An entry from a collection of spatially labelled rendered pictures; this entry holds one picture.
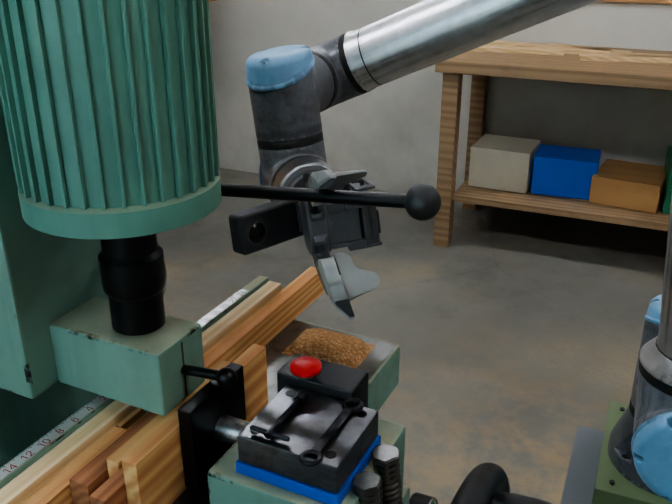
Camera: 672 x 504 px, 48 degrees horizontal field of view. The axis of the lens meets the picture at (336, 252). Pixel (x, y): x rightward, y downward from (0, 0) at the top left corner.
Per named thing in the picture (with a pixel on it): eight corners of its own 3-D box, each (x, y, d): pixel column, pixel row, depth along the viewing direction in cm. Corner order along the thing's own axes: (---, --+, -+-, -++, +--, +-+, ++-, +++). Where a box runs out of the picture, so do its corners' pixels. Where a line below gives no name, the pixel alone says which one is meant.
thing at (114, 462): (124, 512, 70) (117, 462, 68) (113, 507, 71) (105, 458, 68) (235, 405, 85) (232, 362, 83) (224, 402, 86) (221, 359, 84)
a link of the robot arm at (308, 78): (269, 45, 107) (281, 132, 111) (228, 56, 97) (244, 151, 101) (330, 39, 103) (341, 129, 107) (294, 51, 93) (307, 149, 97)
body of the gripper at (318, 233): (376, 184, 83) (348, 162, 94) (300, 199, 81) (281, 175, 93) (384, 249, 86) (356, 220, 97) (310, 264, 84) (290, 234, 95)
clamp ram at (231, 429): (250, 511, 70) (246, 431, 66) (184, 487, 73) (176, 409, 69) (298, 454, 77) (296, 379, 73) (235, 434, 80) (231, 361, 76)
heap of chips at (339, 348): (353, 372, 92) (353, 359, 91) (281, 353, 96) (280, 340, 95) (376, 345, 97) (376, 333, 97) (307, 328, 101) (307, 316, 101)
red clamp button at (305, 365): (312, 383, 69) (312, 373, 69) (284, 375, 70) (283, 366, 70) (327, 367, 72) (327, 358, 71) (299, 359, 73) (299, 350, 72)
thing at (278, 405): (338, 508, 62) (338, 454, 60) (225, 469, 67) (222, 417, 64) (397, 421, 73) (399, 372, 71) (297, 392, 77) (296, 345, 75)
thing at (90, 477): (93, 525, 69) (87, 486, 67) (75, 517, 70) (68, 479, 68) (212, 413, 84) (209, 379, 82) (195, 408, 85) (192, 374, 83)
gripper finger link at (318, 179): (371, 142, 75) (357, 178, 84) (313, 152, 74) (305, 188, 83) (379, 170, 74) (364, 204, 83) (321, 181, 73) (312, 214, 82)
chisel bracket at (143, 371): (166, 431, 73) (158, 355, 70) (57, 394, 79) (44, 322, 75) (210, 391, 79) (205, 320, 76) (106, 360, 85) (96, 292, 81)
